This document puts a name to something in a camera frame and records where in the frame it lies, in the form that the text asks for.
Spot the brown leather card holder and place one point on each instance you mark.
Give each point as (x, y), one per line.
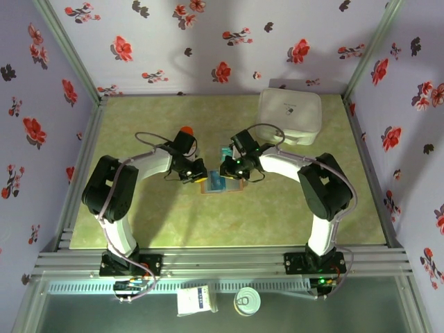
(234, 185)

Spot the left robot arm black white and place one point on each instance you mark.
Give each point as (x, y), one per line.
(107, 194)

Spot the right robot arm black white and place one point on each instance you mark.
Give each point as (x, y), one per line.
(322, 190)

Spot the pill bottle orange cap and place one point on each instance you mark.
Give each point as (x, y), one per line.
(187, 129)

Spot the white plastic container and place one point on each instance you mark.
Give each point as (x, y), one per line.
(288, 111)

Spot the white paper box blue stripe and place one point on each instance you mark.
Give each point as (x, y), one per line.
(190, 300)

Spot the round tin can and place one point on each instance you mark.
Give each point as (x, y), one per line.
(247, 301)

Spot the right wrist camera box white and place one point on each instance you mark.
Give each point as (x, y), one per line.
(235, 152)

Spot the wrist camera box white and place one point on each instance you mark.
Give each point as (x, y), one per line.
(235, 152)
(194, 149)

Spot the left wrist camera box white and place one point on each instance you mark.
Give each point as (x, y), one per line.
(194, 149)

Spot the aluminium frame rail wide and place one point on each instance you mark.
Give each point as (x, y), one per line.
(222, 263)

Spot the aluminium side rail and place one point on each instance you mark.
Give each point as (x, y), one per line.
(352, 121)
(91, 132)

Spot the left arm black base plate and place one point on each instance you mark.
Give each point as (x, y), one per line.
(152, 265)

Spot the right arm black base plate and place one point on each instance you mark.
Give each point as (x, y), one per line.
(295, 263)

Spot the aluminium corner post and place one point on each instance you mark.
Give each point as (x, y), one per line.
(69, 48)
(374, 41)

